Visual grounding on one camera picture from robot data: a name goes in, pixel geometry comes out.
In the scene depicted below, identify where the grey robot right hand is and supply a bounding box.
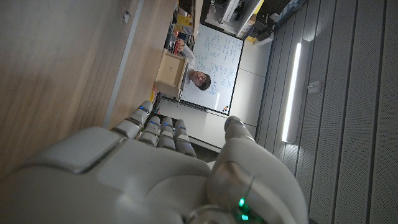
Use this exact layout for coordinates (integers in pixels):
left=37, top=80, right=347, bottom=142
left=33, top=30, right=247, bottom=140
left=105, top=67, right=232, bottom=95
left=0, top=100, right=308, bottom=224

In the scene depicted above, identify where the small wooden drawer box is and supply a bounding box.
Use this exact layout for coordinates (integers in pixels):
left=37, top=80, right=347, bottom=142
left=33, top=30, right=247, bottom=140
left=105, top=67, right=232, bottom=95
left=154, top=49, right=189, bottom=98

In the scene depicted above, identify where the seated person in grey t-shirt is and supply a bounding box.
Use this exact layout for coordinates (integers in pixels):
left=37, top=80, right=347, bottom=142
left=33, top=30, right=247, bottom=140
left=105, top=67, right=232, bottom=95
left=174, top=37, right=212, bottom=91

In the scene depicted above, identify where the ceiling light strip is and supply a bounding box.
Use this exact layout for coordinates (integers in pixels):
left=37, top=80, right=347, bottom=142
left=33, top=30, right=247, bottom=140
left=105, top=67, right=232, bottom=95
left=281, top=42, right=302, bottom=143

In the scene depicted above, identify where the white ceiling sensor box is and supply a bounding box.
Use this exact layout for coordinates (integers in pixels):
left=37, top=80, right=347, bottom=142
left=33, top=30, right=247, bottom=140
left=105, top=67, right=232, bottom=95
left=307, top=80, right=322, bottom=94

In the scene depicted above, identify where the whiteboard with black frame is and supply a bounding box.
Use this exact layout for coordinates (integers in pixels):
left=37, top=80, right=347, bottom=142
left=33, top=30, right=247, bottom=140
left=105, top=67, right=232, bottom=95
left=180, top=23, right=245, bottom=116

